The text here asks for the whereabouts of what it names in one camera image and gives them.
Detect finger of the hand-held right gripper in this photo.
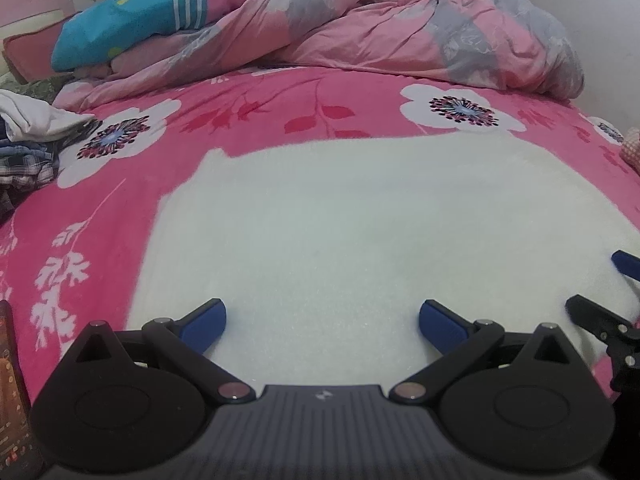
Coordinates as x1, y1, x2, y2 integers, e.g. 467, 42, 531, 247
611, 250, 640, 282
565, 295, 627, 345

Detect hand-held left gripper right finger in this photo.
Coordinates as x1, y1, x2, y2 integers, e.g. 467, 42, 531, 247
389, 299, 576, 405

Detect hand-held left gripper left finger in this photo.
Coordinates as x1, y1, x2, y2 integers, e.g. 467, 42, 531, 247
70, 298, 257, 405

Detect white deer sweater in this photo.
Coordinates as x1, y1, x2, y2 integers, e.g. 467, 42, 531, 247
125, 132, 640, 376

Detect pink houndstooth garment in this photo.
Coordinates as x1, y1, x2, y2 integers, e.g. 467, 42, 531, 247
620, 127, 640, 176

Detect smartphone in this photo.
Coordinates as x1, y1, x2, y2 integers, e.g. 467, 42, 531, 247
0, 300, 47, 480

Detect pink floral blanket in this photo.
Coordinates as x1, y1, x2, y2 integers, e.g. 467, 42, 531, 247
0, 62, 640, 411

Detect plaid shirt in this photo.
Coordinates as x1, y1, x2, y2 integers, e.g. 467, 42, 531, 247
0, 152, 61, 211

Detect blue denim garment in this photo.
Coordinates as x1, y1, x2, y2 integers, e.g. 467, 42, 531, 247
0, 141, 56, 161

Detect white t-shirt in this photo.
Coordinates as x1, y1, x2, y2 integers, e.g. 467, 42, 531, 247
0, 89, 98, 143

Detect green patterned pillow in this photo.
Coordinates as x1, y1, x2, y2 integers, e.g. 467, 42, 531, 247
0, 72, 76, 103

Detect pink grey floral quilt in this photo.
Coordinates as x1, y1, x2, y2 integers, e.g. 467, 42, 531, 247
52, 0, 586, 111

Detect blue striped quilt cover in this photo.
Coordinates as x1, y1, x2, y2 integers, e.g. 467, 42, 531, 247
51, 0, 208, 73

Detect pink cushion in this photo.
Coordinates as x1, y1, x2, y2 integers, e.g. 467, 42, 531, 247
2, 17, 76, 83

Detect pink white headboard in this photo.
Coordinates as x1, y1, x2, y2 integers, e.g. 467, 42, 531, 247
0, 0, 81, 78

